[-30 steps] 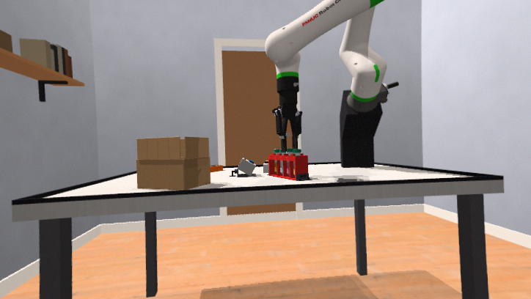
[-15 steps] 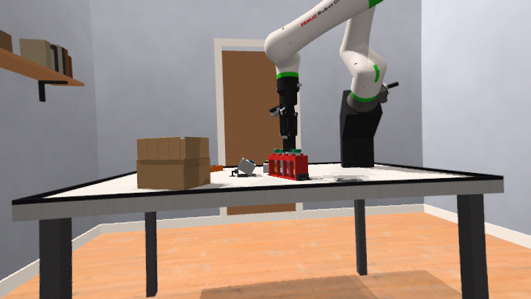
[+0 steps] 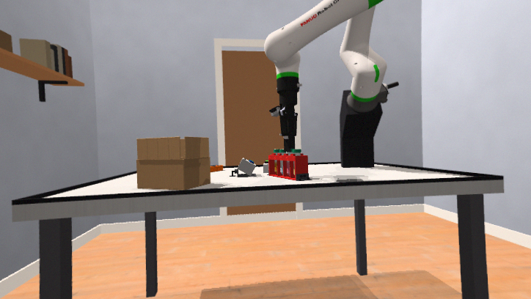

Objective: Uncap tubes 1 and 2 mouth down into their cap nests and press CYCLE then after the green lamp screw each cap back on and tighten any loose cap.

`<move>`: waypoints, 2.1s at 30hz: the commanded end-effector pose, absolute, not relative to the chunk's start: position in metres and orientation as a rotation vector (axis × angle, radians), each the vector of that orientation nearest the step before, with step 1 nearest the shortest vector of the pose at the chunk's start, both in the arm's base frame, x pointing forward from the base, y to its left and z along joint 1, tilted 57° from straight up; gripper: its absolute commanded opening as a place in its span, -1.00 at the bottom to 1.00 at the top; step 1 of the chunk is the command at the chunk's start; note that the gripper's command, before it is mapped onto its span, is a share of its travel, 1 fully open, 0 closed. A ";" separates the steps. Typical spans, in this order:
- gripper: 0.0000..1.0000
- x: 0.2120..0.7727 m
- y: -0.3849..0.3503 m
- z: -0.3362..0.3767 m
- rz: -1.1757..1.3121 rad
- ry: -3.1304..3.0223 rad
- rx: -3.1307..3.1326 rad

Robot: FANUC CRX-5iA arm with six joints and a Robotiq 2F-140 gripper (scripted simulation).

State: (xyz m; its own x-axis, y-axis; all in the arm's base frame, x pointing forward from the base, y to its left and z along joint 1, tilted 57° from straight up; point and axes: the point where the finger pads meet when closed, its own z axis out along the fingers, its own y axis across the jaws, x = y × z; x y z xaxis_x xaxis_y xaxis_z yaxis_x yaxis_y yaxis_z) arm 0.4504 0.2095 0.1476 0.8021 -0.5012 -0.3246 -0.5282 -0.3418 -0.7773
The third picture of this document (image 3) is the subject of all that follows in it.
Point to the orange pocket multimeter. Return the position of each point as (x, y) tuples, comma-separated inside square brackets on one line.
[(216, 168)]

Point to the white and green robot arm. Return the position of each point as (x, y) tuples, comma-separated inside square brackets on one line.
[(364, 64)]

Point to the grey button panel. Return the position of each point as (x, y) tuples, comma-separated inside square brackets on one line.
[(246, 166)]

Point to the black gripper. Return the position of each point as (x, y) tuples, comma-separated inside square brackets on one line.
[(288, 118)]

